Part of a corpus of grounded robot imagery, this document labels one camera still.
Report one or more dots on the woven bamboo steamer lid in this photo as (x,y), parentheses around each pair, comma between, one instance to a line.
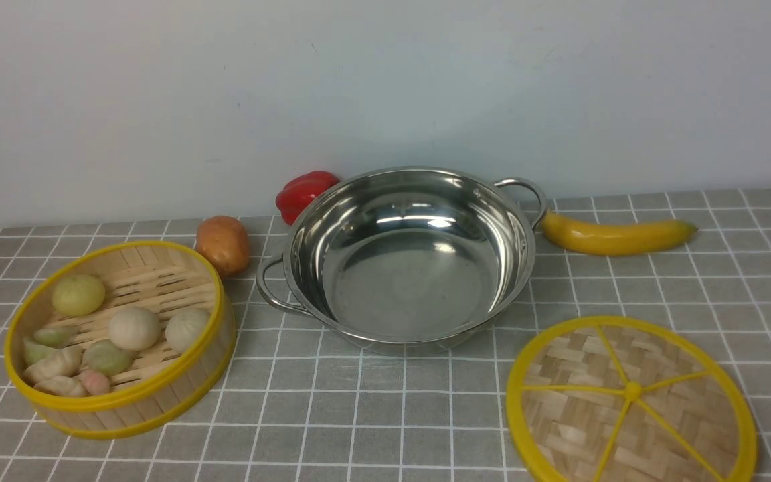
(607,398)

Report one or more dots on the bamboo steamer basket yellow rim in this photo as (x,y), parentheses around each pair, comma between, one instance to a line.
(160,385)

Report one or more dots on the stainless steel pot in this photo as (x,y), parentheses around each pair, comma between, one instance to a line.
(408,261)

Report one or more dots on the red bell pepper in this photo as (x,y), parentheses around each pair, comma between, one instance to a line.
(300,192)

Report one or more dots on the brown potato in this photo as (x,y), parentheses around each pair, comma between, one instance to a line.
(223,241)

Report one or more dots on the yellow banana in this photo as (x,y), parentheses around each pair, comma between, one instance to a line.
(613,239)

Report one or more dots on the pale green round bun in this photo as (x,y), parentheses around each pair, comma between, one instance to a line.
(185,328)

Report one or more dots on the white round bun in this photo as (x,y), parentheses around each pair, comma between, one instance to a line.
(134,328)

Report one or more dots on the green dumpling centre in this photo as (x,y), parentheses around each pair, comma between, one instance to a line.
(107,358)

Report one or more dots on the green dumpling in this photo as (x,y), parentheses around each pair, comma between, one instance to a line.
(34,352)
(107,358)
(56,337)

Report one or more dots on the yellow-green round bun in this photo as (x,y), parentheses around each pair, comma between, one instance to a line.
(77,295)

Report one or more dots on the pink dumpling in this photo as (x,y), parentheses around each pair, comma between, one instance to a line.
(95,383)

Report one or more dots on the white dumpling large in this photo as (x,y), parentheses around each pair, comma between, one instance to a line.
(63,362)

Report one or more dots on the green dumpling upper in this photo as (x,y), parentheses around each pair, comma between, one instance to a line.
(56,337)

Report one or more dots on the white dumpling small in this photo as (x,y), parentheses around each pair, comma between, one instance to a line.
(62,386)

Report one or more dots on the grey checked tablecloth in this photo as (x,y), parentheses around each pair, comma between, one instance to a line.
(299,403)

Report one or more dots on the green dumpling left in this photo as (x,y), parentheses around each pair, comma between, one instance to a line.
(34,352)

